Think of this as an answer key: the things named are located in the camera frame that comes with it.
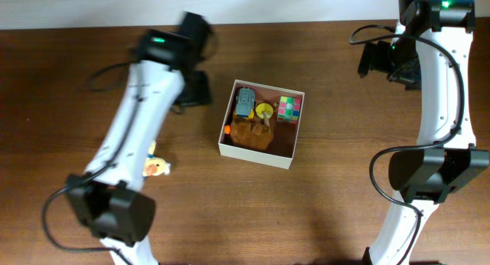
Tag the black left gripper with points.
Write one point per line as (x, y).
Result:
(203, 93)

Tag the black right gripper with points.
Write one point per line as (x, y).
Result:
(380, 50)

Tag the yellow grey toy truck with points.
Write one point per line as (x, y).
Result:
(245, 103)

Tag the brown plush toy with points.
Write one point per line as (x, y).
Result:
(249, 134)

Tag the wooden yellow rattle drum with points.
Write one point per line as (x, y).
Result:
(265, 112)

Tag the colourful puzzle cube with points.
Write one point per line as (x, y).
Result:
(289, 110)

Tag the white box pink interior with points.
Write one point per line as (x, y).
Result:
(280, 151)

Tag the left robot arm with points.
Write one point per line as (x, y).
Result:
(107, 197)

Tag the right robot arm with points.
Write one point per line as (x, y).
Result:
(427, 50)

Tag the yellow plush duck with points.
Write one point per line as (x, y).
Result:
(155, 166)

